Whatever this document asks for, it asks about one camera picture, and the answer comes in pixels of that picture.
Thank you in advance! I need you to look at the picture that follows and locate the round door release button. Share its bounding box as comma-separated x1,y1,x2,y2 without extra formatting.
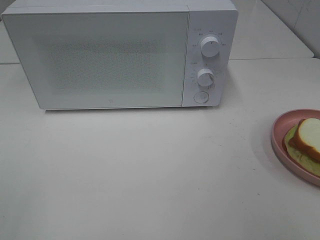
193,91,209,104

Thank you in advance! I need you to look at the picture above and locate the pink round plate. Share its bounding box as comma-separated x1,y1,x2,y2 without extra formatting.
270,108,320,187

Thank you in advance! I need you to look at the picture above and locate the sandwich with lettuce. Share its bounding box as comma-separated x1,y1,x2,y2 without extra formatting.
284,118,320,176

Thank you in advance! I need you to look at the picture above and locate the white microwave door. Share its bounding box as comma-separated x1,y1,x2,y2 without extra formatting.
3,12,189,110

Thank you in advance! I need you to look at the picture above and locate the lower white microwave knob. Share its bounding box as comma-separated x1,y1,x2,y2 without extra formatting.
197,68,214,87

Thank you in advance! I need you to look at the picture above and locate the white microwave knob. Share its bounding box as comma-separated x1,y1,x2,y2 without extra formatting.
197,68,214,87
200,35,221,58

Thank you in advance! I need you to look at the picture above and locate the upper white microwave knob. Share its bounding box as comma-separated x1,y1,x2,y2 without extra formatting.
200,35,221,58

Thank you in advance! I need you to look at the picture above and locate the white microwave oven body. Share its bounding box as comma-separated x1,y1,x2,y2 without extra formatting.
1,0,238,107

